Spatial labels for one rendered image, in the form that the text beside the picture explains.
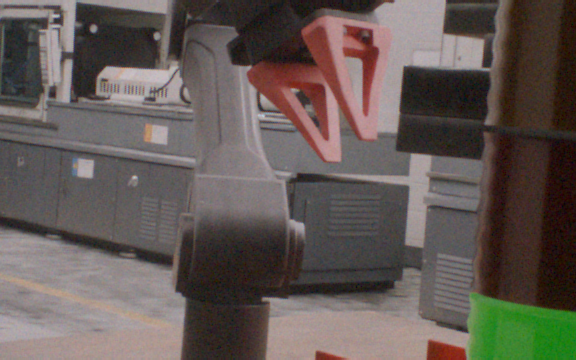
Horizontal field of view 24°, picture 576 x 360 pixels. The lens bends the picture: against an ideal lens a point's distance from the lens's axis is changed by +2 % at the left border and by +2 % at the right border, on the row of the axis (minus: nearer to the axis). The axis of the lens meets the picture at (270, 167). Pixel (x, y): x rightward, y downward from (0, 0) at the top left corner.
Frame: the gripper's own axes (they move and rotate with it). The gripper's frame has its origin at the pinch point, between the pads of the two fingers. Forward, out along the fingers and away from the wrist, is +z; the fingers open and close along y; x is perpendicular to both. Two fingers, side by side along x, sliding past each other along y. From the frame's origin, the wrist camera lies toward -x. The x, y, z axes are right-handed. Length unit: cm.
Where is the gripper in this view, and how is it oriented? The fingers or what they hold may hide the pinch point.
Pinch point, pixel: (346, 139)
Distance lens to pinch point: 84.8
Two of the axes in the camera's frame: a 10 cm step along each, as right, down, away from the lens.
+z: 2.7, 9.1, -3.1
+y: 6.5, -4.1, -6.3
